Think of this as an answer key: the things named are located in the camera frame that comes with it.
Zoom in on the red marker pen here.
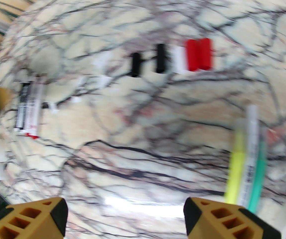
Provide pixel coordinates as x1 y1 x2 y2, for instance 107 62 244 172
24 76 45 139

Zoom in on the green pen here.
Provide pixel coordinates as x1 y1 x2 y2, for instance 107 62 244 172
243 105 268 210

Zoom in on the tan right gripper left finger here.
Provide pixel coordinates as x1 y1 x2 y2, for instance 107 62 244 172
0 197 68 239

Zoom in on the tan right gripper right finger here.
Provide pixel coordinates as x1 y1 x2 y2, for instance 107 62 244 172
184 197 282 239

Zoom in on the yellow highlighter pen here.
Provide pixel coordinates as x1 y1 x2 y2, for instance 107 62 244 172
224 117 246 205

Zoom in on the black pen cap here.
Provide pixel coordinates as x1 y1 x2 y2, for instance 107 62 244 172
155 43 167 73
129 53 142 78

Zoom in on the black marker pen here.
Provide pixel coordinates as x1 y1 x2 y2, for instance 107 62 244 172
15 82 32 131

